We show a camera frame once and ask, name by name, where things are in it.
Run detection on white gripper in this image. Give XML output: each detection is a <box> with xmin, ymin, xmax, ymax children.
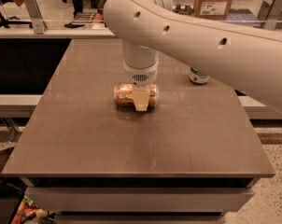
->
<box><xmin>123</xmin><ymin>61</ymin><xmax>159</xmax><ymax>112</ymax></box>

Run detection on person legs in black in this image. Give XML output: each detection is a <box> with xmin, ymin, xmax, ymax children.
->
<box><xmin>63</xmin><ymin>0</ymin><xmax>86</xmax><ymax>30</ymax></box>

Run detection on grey metal post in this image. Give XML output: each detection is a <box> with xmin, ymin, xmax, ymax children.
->
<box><xmin>261</xmin><ymin>0</ymin><xmax>282</xmax><ymax>30</ymax></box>
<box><xmin>24</xmin><ymin>0</ymin><xmax>47</xmax><ymax>35</ymax></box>

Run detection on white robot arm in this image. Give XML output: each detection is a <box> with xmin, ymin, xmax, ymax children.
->
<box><xmin>104</xmin><ymin>0</ymin><xmax>282</xmax><ymax>114</ymax></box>

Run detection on grey metal post right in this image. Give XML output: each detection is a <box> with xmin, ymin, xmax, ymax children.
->
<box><xmin>261</xmin><ymin>0</ymin><xmax>282</xmax><ymax>30</ymax></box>

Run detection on cardboard box with label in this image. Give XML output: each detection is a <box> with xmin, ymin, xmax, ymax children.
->
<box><xmin>194</xmin><ymin>0</ymin><xmax>233</xmax><ymax>20</ymax></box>

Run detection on grey metal post left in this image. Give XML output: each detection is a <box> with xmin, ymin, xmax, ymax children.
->
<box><xmin>24</xmin><ymin>0</ymin><xmax>47</xmax><ymax>35</ymax></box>

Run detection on orange soda can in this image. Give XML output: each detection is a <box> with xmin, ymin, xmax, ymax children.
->
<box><xmin>114</xmin><ymin>83</ymin><xmax>159</xmax><ymax>107</ymax></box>

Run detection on green white soda can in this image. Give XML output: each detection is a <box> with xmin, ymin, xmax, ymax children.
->
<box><xmin>189</xmin><ymin>67</ymin><xmax>209</xmax><ymax>85</ymax></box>

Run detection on grey table drawer base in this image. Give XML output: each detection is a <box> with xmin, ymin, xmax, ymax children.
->
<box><xmin>26</xmin><ymin>187</ymin><xmax>254</xmax><ymax>224</ymax></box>

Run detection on colourful snack bag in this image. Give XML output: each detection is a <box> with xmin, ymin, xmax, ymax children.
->
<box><xmin>10</xmin><ymin>195</ymin><xmax>56</xmax><ymax>224</ymax></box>

